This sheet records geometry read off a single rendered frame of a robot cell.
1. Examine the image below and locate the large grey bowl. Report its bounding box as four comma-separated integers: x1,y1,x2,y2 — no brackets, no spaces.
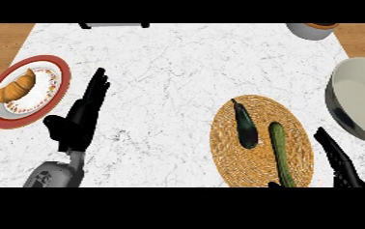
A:
324,56,365,141

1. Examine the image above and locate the grey pot with orange rim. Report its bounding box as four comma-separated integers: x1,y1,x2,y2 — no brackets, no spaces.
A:
286,22,343,42

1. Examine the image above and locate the red rimmed white plate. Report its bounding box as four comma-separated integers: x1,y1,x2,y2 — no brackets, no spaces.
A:
0,54,73,130

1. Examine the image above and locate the round woven straw placemat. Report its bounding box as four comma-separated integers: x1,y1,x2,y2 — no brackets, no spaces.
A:
210,94,315,188

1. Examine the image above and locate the golden brown croissant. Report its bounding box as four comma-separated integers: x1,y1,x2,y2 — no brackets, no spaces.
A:
0,68,37,104

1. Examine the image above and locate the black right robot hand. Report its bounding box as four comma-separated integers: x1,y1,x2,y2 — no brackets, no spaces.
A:
266,126,365,188

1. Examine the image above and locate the long green squash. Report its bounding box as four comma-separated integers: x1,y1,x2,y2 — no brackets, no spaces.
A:
266,121,299,188

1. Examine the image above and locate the dark purple eggplant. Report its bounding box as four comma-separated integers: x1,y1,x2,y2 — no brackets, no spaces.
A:
229,98,260,150

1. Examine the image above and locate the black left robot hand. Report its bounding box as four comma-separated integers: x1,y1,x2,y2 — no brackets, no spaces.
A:
42,67,111,153

